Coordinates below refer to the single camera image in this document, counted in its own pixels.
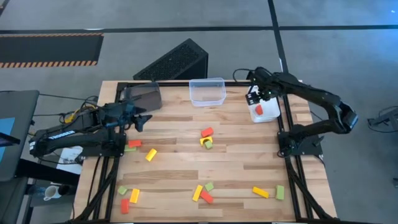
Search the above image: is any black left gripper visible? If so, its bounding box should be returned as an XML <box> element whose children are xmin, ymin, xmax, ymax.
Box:
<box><xmin>104</xmin><ymin>101</ymin><xmax>154</xmax><ymax>133</ymax></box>

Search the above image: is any black perforated box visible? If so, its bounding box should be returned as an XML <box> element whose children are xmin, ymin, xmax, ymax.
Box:
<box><xmin>132</xmin><ymin>38</ymin><xmax>209</xmax><ymax>82</ymax></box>

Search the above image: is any white paper sheet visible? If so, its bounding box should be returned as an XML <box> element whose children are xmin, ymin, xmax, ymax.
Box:
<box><xmin>55</xmin><ymin>146</ymin><xmax>84</xmax><ymax>175</ymax></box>

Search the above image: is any yellow cylinder block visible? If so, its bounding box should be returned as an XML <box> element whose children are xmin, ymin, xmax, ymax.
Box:
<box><xmin>145</xmin><ymin>148</ymin><xmax>158</xmax><ymax>162</ymax></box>

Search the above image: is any white mug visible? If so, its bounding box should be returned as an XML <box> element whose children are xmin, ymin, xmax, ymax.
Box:
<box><xmin>43</xmin><ymin>185</ymin><xmax>62</xmax><ymax>202</ymax></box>

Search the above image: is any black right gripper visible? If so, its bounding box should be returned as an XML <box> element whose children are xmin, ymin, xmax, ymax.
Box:
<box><xmin>245</xmin><ymin>67</ymin><xmax>282</xmax><ymax>107</ymax></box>

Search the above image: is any yellow cable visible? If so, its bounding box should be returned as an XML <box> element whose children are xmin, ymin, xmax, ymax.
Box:
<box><xmin>63</xmin><ymin>105</ymin><xmax>97</xmax><ymax>124</ymax></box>

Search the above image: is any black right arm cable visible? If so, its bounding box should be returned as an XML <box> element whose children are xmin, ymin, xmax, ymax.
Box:
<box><xmin>232</xmin><ymin>67</ymin><xmax>259</xmax><ymax>83</ymax></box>

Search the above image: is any long yellow block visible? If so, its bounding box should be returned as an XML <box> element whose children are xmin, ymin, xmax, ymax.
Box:
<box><xmin>192</xmin><ymin>184</ymin><xmax>204</xmax><ymax>202</ymax></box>

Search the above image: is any black hazard-striped floor mat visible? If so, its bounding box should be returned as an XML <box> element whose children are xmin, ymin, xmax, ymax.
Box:
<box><xmin>0</xmin><ymin>32</ymin><xmax>104</xmax><ymax>69</ymax></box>

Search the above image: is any grey translucent plastic bin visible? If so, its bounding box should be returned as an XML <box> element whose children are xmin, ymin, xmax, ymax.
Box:
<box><xmin>123</xmin><ymin>82</ymin><xmax>163</xmax><ymax>113</ymax></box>

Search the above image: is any white plastic bin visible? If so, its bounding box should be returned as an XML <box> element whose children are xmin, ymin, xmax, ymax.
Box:
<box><xmin>248</xmin><ymin>85</ymin><xmax>281</xmax><ymax>123</ymax></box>

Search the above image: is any yellow rectangular block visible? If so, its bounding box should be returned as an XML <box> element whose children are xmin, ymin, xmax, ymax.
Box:
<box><xmin>129</xmin><ymin>188</ymin><xmax>141</xmax><ymax>204</ymax></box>
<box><xmin>252</xmin><ymin>186</ymin><xmax>270</xmax><ymax>199</ymax></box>

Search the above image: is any clear plastic bin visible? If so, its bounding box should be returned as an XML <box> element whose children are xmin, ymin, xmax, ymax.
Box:
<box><xmin>188</xmin><ymin>77</ymin><xmax>227</xmax><ymax>108</ymax></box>

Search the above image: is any black floor stand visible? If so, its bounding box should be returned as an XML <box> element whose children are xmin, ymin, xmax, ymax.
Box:
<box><xmin>366</xmin><ymin>105</ymin><xmax>398</xmax><ymax>134</ymax></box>

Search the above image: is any dark grey laptop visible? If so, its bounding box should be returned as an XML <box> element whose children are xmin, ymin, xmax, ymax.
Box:
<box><xmin>0</xmin><ymin>90</ymin><xmax>40</xmax><ymax>183</ymax></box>

